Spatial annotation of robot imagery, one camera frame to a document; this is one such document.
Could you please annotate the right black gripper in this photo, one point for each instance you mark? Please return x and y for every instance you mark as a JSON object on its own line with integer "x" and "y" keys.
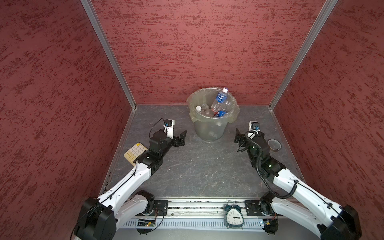
{"x": 243, "y": 138}

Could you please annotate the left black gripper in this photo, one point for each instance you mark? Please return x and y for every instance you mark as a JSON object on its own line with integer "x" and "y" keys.
{"x": 176, "y": 143}

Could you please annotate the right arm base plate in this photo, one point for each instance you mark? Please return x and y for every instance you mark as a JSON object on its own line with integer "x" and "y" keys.
{"x": 257, "y": 208}

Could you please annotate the circuit board with cables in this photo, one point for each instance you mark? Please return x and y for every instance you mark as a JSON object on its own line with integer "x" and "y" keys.
{"x": 271, "y": 226}
{"x": 145, "y": 227}

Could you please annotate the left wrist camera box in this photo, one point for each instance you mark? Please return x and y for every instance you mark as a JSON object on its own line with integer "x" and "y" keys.
{"x": 169, "y": 128}

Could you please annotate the green alarm clock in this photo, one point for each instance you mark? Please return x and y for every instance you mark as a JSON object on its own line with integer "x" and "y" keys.
{"x": 234, "y": 218}

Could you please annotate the Pocari blue label bottle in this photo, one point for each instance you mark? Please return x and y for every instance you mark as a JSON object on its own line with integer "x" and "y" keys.
{"x": 220, "y": 98}

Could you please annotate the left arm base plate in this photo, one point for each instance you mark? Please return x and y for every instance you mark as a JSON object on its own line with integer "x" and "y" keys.
{"x": 156, "y": 207}

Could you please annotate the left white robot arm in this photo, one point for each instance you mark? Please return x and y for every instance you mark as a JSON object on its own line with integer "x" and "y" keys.
{"x": 145, "y": 167}

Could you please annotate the translucent green bin liner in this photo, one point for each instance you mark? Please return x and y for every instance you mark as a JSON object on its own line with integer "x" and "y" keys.
{"x": 207, "y": 96}

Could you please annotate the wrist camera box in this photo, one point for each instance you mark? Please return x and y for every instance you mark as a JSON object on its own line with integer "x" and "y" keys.
{"x": 254, "y": 126}
{"x": 169, "y": 128}

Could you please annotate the tape roll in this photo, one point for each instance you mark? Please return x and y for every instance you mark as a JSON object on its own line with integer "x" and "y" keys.
{"x": 274, "y": 145}

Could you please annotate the green label square bottle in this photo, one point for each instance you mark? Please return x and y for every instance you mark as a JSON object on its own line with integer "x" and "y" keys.
{"x": 204, "y": 108}

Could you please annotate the aluminium front rail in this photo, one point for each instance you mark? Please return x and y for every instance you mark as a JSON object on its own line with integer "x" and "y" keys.
{"x": 198, "y": 207}

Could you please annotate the beige calculator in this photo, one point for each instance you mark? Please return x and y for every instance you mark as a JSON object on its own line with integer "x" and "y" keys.
{"x": 134, "y": 152}

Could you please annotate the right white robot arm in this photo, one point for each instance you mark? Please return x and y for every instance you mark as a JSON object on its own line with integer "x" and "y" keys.
{"x": 292, "y": 198}

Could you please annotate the left circuit board with cables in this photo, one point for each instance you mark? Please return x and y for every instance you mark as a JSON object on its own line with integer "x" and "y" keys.
{"x": 145, "y": 227}

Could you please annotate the right circuit board with cables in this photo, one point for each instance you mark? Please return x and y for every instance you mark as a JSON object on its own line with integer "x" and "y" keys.
{"x": 271, "y": 226}

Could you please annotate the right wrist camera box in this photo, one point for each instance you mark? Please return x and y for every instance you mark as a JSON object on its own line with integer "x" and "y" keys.
{"x": 254, "y": 126}

